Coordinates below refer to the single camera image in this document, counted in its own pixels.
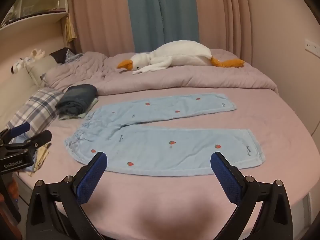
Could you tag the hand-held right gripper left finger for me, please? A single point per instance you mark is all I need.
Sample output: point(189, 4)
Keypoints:
point(92, 177)

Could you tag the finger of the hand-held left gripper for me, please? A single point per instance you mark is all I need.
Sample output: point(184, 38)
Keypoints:
point(21, 128)
point(41, 137)

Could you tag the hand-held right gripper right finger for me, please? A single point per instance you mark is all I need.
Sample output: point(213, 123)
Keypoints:
point(225, 180)

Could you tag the light blue strawberry pants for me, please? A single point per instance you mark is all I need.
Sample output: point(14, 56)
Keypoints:
point(155, 150)

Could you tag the crumpled light blue cloth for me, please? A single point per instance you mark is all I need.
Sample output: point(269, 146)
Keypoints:
point(23, 138)

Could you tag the yellow checked cloth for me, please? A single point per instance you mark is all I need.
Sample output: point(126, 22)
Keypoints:
point(41, 157)

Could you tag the grey plaid pillow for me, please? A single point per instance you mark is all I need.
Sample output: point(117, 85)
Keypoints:
point(35, 110)

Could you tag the beige padded headboard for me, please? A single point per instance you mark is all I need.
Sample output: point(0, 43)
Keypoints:
point(15, 90)

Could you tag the folded dark blue jeans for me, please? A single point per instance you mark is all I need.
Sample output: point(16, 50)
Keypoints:
point(77, 97)

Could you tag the folded light green cloth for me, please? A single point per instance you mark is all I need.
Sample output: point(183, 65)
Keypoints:
point(88, 110)

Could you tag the beige pillow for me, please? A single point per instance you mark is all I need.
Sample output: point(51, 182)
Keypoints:
point(41, 68)

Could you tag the white bunny plush toy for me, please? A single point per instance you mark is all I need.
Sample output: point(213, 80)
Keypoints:
point(22, 62)

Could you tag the dark cloth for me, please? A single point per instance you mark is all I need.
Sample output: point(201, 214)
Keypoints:
point(58, 55)

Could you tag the blue plaid shirt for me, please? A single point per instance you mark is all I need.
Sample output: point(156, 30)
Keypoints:
point(73, 57)

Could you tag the pink quilt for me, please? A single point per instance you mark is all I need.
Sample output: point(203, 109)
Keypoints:
point(200, 78)

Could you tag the yellow fringed cloth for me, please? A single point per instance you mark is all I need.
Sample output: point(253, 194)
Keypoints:
point(70, 30)

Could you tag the white goose plush toy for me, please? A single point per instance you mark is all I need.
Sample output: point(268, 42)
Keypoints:
point(185, 53)

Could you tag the pink curtain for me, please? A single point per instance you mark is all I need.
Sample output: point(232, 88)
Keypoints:
point(100, 17)
point(222, 15)

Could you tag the teal curtain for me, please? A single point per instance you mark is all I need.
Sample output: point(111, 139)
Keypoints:
point(162, 12)

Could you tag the white wall shelf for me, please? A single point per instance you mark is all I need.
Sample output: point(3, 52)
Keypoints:
point(32, 20)

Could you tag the white wall socket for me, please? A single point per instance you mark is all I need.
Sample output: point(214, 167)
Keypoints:
point(312, 46)

